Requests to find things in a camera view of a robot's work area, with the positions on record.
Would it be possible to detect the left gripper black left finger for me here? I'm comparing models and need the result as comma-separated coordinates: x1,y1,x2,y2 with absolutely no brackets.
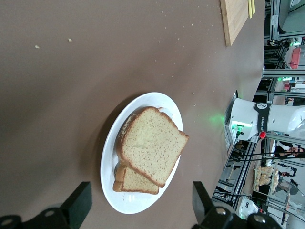
22,181,92,229

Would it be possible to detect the large bread slice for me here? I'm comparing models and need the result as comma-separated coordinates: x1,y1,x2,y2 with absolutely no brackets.
116,106,190,188

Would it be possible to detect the bag of snacks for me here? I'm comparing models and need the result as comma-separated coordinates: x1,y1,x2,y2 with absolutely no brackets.
253,165,279,192

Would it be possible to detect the white round plate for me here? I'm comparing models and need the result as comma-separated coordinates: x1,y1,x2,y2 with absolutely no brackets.
100,92,184,215

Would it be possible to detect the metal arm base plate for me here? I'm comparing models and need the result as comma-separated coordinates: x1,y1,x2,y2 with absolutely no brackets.
223,89,239,155

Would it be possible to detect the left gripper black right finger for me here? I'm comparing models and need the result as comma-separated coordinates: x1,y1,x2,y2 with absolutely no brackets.
192,181,248,229

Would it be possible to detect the wooden cutting board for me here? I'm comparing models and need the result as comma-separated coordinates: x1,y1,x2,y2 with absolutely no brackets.
219,0,250,47

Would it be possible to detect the red box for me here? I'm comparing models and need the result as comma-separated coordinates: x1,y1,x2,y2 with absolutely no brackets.
291,47,302,70

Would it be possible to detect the person in background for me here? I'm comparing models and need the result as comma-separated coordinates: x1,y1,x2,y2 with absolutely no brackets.
274,141,305,159

